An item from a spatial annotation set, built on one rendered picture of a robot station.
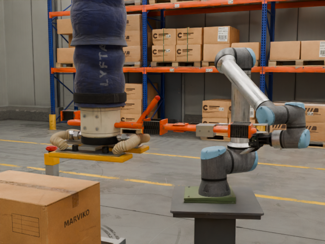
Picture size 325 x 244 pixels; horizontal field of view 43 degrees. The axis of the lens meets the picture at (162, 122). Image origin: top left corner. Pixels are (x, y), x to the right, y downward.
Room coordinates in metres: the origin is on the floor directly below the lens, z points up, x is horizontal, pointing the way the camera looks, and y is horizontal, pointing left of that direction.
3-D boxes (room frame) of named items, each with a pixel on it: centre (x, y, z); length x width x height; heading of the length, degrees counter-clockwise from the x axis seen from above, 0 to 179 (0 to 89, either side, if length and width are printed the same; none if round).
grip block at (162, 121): (1.66, 0.03, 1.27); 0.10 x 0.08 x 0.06; 161
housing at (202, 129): (1.59, -0.17, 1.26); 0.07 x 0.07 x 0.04; 71
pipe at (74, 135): (1.74, 0.27, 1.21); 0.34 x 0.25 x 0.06; 71
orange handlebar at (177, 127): (1.79, 0.04, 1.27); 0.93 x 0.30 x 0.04; 71
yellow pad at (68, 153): (1.66, 0.30, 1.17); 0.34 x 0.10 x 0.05; 71
